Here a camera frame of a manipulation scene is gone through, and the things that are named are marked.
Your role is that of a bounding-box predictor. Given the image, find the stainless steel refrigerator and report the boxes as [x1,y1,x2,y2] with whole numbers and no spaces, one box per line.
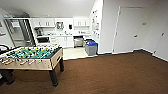
[5,17,37,48]

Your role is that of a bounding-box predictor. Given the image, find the notice board with posters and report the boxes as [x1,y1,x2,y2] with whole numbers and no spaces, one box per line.
[92,9,101,40]

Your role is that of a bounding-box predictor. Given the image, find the white room door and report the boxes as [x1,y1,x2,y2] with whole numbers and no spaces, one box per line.
[112,6,145,55]

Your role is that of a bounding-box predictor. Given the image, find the white sink base cabinet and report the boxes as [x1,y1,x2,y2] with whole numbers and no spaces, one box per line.
[57,35,75,49]

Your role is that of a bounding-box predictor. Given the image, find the wide white upper cabinet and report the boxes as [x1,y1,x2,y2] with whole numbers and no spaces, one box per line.
[31,17,56,29]

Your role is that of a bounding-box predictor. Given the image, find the door lever handle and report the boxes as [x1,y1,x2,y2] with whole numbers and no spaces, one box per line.
[133,33,139,39]

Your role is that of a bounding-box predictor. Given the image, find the grey bin blue lid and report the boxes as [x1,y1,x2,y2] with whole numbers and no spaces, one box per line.
[86,41,99,56]

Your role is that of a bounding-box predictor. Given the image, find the green foosball table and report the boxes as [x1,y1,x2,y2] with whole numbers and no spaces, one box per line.
[0,45,66,88]

